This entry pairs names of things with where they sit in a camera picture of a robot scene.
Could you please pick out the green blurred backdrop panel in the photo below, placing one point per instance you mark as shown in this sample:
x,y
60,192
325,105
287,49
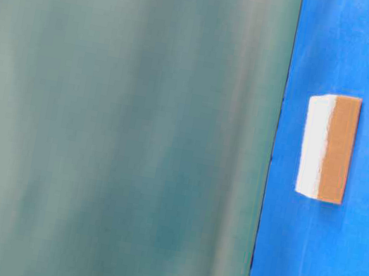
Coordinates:
x,y
135,135

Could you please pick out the blue table cloth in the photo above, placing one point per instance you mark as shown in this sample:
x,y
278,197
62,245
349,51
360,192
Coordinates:
x,y
298,236

